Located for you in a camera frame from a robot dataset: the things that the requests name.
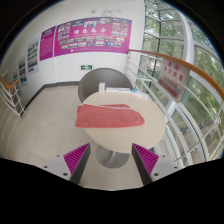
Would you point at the flat white and blue box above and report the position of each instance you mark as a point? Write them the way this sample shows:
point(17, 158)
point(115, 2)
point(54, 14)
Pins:
point(124, 90)
point(140, 94)
point(111, 89)

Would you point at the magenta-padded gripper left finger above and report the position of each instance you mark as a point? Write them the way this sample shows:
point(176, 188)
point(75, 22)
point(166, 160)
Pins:
point(77, 157)

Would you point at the grey round-backed chair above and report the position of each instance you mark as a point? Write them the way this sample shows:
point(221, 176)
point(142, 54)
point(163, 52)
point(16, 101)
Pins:
point(100, 78)

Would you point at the narrow magenta text poster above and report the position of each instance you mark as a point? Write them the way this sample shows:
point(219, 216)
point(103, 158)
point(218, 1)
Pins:
point(47, 43)

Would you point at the silver red-lettered warning sign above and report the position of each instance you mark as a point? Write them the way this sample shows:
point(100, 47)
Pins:
point(173, 80)

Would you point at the short white railing orange handrail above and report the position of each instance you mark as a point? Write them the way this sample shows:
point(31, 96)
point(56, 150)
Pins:
point(13, 98)

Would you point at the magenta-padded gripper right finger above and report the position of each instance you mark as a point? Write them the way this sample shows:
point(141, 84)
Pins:
point(146, 158)

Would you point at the white photo wall poster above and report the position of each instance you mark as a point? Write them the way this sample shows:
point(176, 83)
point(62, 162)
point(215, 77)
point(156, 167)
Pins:
point(33, 56)
point(22, 71)
point(15, 80)

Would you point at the green exit sign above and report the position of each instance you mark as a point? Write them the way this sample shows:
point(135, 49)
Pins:
point(86, 67)

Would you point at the silver table pedestal base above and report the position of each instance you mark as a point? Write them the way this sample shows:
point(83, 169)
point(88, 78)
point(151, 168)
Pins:
point(111, 159)

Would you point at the pink terry towel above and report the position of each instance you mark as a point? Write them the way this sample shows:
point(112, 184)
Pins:
point(108, 116)

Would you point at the wide magenta photo poster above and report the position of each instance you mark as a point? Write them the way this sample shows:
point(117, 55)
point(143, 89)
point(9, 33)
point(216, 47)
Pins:
point(93, 45)

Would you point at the small upright white box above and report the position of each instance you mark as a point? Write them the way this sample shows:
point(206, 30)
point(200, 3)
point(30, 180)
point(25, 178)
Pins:
point(102, 87)

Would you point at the white railing with orange handrail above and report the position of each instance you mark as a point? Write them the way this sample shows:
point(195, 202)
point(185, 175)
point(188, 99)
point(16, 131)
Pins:
point(156, 54)

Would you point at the white-framed glass window wall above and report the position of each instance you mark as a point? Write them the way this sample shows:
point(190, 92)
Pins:
point(166, 30)

